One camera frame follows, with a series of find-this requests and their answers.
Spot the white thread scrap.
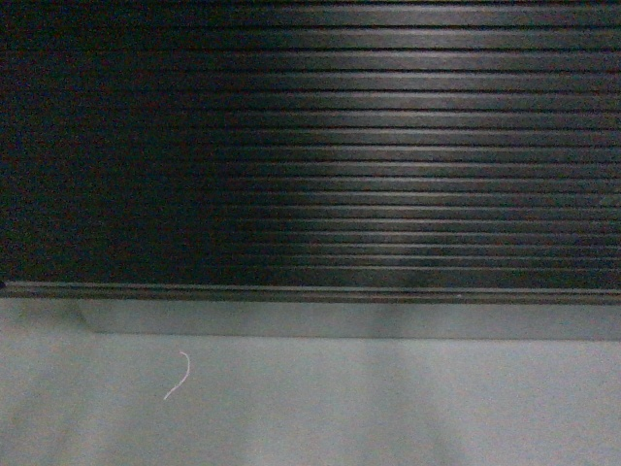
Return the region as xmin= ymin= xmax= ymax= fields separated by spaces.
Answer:
xmin=163 ymin=350 xmax=192 ymax=401

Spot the black checkout counter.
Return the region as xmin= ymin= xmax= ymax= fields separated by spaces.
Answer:
xmin=0 ymin=0 xmax=621 ymax=340

